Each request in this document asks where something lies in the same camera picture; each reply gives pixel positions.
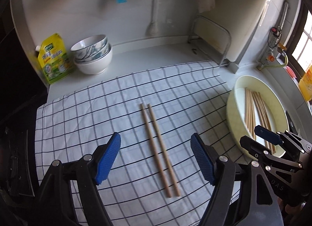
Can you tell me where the large white bowl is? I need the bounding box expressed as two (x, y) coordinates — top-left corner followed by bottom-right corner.
(74, 44), (113, 75)

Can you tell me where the yellow seasoning pouch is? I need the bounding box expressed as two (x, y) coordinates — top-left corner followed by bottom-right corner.
(35, 33), (74, 85)

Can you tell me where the yellow-green gas hose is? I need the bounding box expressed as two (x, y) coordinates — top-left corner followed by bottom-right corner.
(256, 52), (289, 71)

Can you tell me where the gas valve with orange knob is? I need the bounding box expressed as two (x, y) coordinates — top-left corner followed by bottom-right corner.
(259, 50), (275, 68)

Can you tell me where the metal cutting board rack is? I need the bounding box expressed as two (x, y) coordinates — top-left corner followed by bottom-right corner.
(187, 15), (232, 67)

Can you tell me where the blue patterned bowl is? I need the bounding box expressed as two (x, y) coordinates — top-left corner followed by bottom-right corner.
(70, 34), (108, 57)
(74, 43), (111, 64)

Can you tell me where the white round tray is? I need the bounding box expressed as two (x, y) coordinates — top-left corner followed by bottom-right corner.
(226, 75), (289, 157)

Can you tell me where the white hanging brush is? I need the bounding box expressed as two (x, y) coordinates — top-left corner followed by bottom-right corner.
(145, 0), (159, 37)

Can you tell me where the black looped cable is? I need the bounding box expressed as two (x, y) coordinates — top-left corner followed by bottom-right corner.
(267, 26), (284, 49)

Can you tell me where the yellow cooking oil bottle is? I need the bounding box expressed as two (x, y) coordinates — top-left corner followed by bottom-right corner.
(299, 66), (312, 102)

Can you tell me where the upper blue patterned bowl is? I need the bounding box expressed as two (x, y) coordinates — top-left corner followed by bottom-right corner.
(70, 34), (108, 57)

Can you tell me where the white black checkered cloth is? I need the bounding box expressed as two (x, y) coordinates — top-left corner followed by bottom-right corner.
(34, 61), (245, 225)

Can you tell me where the person's right hand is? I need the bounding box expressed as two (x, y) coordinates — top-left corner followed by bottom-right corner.
(277, 197), (306, 225)

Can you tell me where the pink plastic dish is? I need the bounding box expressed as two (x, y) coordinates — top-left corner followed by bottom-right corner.
(285, 66), (297, 79)

